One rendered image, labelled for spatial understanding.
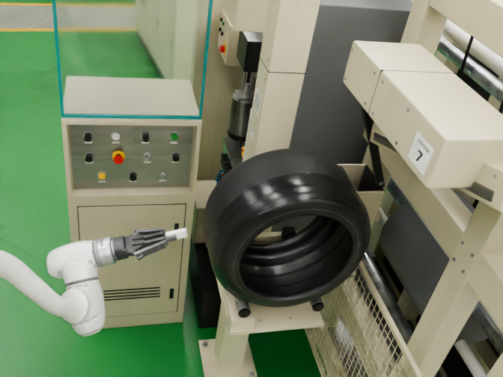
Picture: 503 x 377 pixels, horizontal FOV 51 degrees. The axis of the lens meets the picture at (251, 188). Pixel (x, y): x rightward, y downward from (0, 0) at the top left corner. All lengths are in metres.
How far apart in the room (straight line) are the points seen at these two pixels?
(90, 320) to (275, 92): 0.94
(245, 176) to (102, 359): 1.51
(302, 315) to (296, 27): 1.06
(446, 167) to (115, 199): 1.48
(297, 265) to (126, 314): 1.16
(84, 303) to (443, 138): 1.11
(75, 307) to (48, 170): 2.52
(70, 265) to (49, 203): 2.09
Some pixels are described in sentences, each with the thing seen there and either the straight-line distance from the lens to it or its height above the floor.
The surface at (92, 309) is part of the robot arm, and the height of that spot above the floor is 1.06.
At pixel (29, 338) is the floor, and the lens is 3.04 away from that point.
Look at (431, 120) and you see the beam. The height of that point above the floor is 1.78.
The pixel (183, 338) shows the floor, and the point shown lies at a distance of 2.98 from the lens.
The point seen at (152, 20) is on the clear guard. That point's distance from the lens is 2.04.
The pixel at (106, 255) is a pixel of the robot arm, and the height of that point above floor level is 1.16.
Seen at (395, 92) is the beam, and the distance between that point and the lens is 1.54.
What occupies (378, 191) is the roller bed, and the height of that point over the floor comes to 1.20.
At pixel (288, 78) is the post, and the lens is 1.80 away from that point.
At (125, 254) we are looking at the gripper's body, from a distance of 1.74.
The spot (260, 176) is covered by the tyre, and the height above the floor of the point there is 1.41.
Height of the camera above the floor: 2.36
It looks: 36 degrees down
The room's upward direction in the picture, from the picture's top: 10 degrees clockwise
